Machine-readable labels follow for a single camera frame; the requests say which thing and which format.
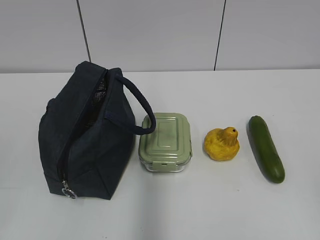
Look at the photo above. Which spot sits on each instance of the yellow pear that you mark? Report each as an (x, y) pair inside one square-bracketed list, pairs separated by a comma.
[(221, 144)]

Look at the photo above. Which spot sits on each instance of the green cucumber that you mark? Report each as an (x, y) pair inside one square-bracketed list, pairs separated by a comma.
[(264, 150)]

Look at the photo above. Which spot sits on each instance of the green lidded glass container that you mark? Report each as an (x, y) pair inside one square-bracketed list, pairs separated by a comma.
[(169, 148)]

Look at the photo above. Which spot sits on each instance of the navy blue lunch bag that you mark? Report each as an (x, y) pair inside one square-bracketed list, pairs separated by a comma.
[(87, 133)]

